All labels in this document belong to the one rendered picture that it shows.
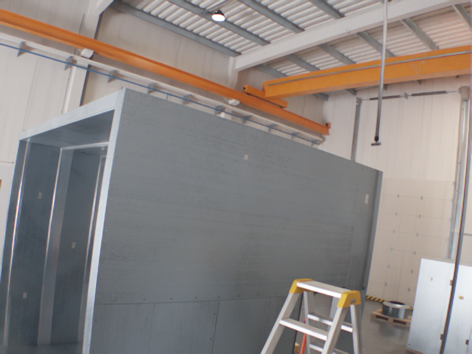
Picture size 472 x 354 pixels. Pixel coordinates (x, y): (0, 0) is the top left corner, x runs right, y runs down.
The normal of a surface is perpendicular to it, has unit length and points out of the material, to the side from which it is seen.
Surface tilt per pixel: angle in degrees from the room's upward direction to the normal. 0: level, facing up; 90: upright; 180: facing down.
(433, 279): 90
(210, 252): 90
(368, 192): 90
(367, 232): 90
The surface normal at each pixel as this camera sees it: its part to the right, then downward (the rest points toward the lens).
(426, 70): -0.76, -0.14
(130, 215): 0.64, 0.05
